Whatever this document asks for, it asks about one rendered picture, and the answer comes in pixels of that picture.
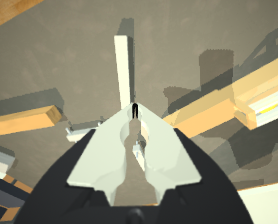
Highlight wooden batten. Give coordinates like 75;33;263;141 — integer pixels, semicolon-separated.
0;105;62;135

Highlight small grey block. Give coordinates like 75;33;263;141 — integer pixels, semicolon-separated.
0;152;15;174

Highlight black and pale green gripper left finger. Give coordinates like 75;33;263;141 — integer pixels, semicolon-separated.
14;103;135;224

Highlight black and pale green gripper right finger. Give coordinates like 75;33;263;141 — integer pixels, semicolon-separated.
135;103;254;224

